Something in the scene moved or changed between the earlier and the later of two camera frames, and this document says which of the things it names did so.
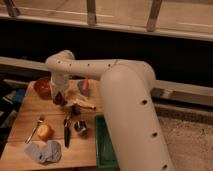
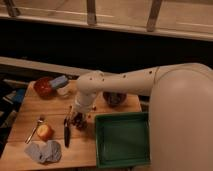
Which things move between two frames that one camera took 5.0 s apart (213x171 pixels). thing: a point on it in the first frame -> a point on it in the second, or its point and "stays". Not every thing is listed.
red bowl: [43, 87] stays
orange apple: [45, 132] stays
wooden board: [56, 131] stays
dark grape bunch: [61, 101] -> [79, 121]
